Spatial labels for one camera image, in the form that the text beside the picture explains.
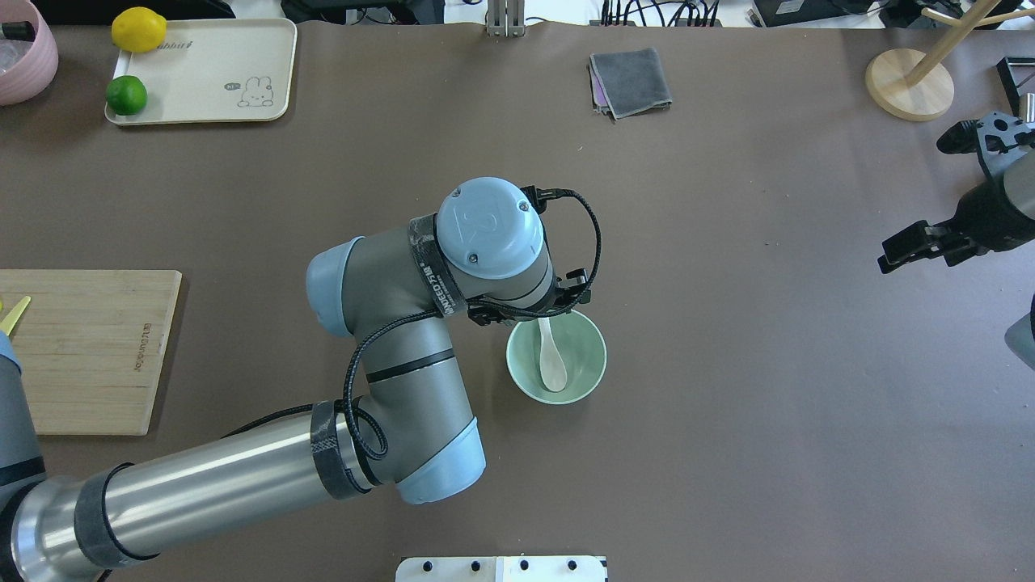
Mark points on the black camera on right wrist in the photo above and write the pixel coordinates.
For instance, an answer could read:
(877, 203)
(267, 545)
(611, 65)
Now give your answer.
(997, 139)

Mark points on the white ceramic spoon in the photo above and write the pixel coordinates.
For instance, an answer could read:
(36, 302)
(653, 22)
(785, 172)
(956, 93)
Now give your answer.
(552, 368)

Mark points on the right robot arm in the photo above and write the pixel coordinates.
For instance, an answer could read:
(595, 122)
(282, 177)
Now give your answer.
(1018, 185)

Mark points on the yellow plastic knife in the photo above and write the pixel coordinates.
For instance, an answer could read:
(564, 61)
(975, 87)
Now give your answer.
(12, 317)

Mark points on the pink bowl with ice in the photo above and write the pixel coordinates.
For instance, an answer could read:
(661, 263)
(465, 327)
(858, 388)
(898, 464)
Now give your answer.
(36, 66)

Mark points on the cream serving tray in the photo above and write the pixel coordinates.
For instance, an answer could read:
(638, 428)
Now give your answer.
(214, 70)

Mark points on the green lime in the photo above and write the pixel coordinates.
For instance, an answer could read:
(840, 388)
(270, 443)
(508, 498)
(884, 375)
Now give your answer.
(126, 95)

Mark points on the wooden mug tree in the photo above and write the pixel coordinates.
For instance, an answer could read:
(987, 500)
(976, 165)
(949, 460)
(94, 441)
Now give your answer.
(915, 86)

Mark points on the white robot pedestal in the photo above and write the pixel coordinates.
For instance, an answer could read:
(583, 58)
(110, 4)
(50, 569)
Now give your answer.
(548, 567)

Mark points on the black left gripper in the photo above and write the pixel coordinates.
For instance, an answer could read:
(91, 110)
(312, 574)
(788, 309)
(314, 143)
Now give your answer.
(485, 314)

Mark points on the bamboo cutting board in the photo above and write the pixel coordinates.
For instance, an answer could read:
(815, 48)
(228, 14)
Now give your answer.
(92, 344)

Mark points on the grey folded cloth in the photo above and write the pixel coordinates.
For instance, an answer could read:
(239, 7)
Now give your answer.
(626, 84)

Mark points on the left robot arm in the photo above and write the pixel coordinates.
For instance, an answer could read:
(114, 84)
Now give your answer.
(399, 414)

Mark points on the yellow lemon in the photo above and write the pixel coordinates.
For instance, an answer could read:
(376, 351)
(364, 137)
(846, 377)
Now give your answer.
(138, 30)

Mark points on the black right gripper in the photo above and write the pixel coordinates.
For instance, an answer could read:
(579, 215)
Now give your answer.
(973, 218)

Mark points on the aluminium frame post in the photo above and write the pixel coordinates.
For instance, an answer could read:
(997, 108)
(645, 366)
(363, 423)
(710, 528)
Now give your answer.
(506, 18)

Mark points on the light green bowl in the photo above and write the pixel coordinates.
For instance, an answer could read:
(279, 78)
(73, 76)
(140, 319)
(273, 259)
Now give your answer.
(581, 347)

